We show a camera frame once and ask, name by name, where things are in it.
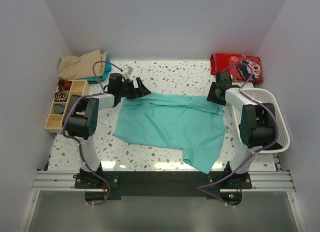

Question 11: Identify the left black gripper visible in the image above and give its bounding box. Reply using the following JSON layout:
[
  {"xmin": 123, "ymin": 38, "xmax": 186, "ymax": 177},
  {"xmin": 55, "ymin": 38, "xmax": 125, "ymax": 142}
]
[{"xmin": 118, "ymin": 78, "xmax": 151, "ymax": 100}]

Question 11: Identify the mint green t shirt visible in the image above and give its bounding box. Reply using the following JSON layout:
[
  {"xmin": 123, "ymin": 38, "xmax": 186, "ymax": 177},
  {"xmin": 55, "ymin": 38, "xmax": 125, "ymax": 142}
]
[{"xmin": 114, "ymin": 93, "xmax": 226, "ymax": 174}]

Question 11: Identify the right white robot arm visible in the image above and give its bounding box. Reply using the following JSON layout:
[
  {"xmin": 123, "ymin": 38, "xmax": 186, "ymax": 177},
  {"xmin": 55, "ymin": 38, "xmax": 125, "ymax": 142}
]
[{"xmin": 207, "ymin": 72, "xmax": 279, "ymax": 188}]

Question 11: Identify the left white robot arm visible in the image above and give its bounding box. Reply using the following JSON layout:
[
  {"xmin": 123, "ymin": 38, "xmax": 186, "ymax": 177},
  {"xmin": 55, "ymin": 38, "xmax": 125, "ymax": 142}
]
[{"xmin": 62, "ymin": 73, "xmax": 151, "ymax": 188}]

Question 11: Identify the red cartoon print cloth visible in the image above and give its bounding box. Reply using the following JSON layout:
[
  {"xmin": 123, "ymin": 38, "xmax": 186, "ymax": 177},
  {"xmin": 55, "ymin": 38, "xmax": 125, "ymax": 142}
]
[{"xmin": 210, "ymin": 53, "xmax": 263, "ymax": 83}]

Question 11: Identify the teal folded t shirt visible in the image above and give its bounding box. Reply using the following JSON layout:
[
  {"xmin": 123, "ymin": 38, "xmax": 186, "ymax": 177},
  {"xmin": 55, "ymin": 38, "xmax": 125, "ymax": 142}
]
[{"xmin": 85, "ymin": 52, "xmax": 112, "ymax": 84}]

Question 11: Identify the white plastic laundry basket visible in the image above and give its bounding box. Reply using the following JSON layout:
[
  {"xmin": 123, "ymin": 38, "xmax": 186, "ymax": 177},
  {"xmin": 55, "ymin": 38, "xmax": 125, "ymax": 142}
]
[{"xmin": 226, "ymin": 88, "xmax": 291, "ymax": 154}]

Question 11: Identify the beige folded t shirt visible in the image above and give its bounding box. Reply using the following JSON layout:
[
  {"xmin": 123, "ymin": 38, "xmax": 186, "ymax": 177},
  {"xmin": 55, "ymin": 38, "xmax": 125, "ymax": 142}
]
[{"xmin": 58, "ymin": 50, "xmax": 109, "ymax": 80}]

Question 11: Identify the wooden compartment tray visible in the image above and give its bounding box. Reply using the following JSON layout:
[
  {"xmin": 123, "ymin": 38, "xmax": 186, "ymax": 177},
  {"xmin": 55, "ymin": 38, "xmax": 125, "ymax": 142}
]
[{"xmin": 44, "ymin": 80, "xmax": 89, "ymax": 133}]

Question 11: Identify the red black scrunchie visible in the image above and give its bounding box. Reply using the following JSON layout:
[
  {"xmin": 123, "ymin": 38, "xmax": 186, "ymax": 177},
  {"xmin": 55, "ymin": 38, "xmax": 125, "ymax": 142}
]
[{"xmin": 58, "ymin": 80, "xmax": 72, "ymax": 91}]

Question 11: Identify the patterned brown scrunchie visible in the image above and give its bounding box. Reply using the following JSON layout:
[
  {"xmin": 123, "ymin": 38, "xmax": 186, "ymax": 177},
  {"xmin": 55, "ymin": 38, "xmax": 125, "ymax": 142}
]
[{"xmin": 54, "ymin": 91, "xmax": 69, "ymax": 102}]

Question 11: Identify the grey scrunchie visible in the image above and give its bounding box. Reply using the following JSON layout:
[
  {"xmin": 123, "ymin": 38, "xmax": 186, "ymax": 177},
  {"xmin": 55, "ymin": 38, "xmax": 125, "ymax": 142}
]
[{"xmin": 53, "ymin": 104, "xmax": 65, "ymax": 115}]

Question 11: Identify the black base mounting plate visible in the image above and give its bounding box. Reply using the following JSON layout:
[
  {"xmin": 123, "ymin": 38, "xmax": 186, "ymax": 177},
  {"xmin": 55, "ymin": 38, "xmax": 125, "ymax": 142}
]
[{"xmin": 73, "ymin": 171, "xmax": 252, "ymax": 201}]

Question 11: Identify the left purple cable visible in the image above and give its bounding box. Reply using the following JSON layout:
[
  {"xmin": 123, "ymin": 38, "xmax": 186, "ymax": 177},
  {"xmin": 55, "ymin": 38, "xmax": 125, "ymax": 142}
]
[{"xmin": 61, "ymin": 61, "xmax": 126, "ymax": 206}]

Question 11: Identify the aluminium frame rail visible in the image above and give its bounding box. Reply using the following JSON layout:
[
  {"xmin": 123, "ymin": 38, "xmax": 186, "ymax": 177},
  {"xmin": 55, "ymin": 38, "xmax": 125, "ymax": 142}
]
[{"xmin": 32, "ymin": 171, "xmax": 295, "ymax": 192}]

